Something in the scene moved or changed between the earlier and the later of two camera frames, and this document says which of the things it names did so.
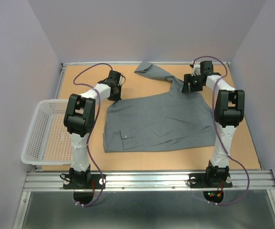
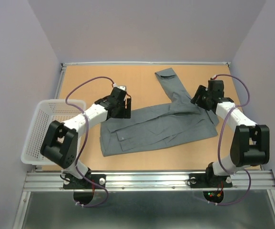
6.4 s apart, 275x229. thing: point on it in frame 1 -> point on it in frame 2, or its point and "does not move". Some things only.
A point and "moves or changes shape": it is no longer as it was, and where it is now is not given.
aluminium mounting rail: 167,180 does not move
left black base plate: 96,182 does not move
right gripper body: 195,84 -> 201,97
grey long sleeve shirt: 174,120 moves or changes shape
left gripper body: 116,97 -> 122,112
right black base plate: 199,181 does not move
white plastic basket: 47,141 does not move
